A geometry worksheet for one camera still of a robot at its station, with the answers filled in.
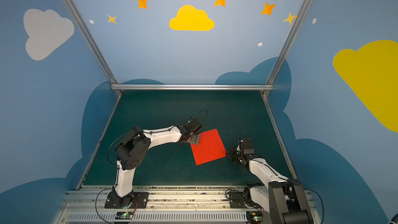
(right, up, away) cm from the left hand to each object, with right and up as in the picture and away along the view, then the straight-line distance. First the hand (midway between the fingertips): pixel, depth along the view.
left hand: (191, 137), depth 96 cm
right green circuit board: (+31, -33, -25) cm, 52 cm away
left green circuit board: (-30, -32, -25) cm, 51 cm away
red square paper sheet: (+12, -6, -2) cm, 13 cm away
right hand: (+21, -7, -6) cm, 23 cm away
